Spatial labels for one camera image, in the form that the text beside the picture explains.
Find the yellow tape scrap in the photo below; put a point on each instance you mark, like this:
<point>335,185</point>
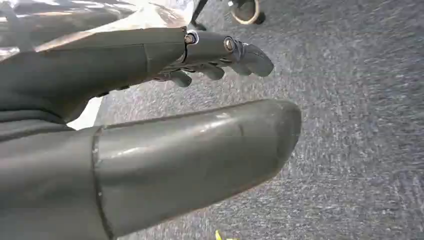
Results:
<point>220,236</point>

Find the black furniture leg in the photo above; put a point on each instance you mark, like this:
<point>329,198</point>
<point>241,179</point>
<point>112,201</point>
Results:
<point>198,15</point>

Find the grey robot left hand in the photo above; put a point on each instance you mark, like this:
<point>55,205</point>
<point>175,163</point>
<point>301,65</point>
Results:
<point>165,159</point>

